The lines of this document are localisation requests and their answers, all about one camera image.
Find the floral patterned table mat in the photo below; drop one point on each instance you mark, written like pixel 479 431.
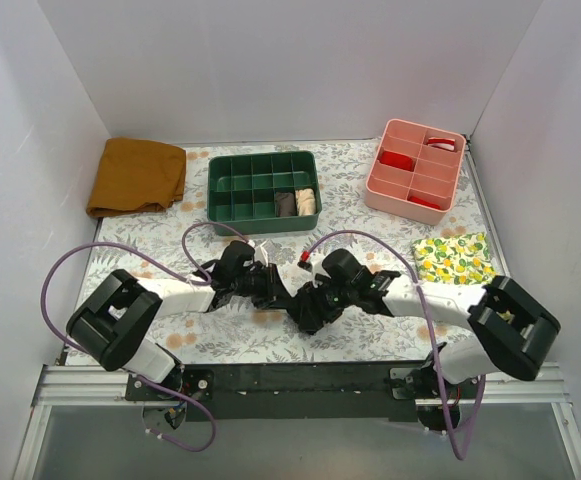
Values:
pixel 155 245

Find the pink divided organizer box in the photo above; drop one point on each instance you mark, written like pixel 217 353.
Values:
pixel 434 178

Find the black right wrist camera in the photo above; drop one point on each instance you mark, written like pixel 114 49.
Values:
pixel 339 268

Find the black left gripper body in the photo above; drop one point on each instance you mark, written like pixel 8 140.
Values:
pixel 270 286

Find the lemon print folded cloth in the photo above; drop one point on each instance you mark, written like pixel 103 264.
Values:
pixel 457 260

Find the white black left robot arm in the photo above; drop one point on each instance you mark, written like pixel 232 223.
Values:
pixel 112 324

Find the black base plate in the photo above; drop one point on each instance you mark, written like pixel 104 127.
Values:
pixel 399 391

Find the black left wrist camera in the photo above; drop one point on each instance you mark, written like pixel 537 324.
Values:
pixel 239 258

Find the beige rolled underwear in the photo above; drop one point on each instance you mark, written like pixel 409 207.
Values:
pixel 305 202

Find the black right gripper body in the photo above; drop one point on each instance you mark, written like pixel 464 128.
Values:
pixel 317 304

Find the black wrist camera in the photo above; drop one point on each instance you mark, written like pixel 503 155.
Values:
pixel 239 258
pixel 339 268

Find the aluminium frame rail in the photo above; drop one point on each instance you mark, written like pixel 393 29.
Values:
pixel 294 421

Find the brown folded cloth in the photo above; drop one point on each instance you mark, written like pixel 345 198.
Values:
pixel 137 176

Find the black underwear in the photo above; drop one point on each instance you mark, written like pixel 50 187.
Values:
pixel 313 307

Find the red white rolled cloth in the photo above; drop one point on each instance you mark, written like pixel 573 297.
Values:
pixel 443 143

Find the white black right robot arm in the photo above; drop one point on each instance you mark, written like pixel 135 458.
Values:
pixel 511 331

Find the grey rolled underwear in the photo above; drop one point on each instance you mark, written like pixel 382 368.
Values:
pixel 285 204

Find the red cloth front compartment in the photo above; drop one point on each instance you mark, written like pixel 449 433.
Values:
pixel 424 202

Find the green divided organizer box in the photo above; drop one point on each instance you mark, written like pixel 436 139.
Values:
pixel 243 192

